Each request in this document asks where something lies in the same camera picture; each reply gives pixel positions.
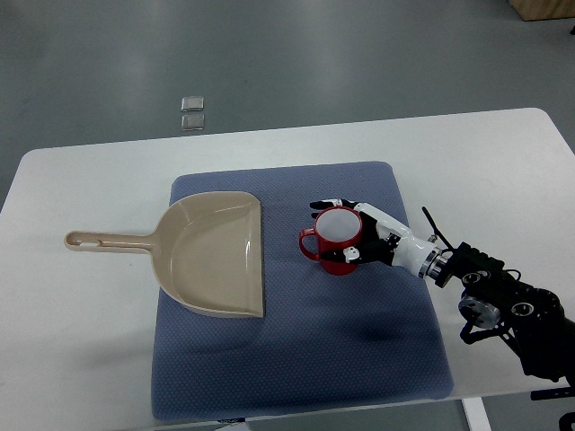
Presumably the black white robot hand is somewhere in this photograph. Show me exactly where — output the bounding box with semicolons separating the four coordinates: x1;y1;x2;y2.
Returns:
310;198;447;279

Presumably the red cup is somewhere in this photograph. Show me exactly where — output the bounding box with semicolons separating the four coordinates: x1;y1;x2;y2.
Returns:
298;207;363;276

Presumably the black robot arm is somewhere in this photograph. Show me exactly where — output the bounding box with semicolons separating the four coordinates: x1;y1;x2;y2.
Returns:
422;208;574;386

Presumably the beige plastic dustpan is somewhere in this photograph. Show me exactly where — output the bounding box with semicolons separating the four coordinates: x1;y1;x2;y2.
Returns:
65;191;264;318

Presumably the blue fabric mat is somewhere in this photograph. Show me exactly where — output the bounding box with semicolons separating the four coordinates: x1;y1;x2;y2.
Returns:
151;162;454;421

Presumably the white table leg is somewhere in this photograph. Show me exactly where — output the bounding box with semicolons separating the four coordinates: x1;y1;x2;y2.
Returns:
462;397;491;431

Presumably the upper metal floor plate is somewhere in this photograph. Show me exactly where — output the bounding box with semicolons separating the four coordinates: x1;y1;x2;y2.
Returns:
181;96;205;112

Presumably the black device at edge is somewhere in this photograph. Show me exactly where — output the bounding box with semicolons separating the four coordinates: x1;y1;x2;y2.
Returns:
530;386;574;431

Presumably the wooden box corner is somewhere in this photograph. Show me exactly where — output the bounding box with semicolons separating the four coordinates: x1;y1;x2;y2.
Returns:
509;0;574;22

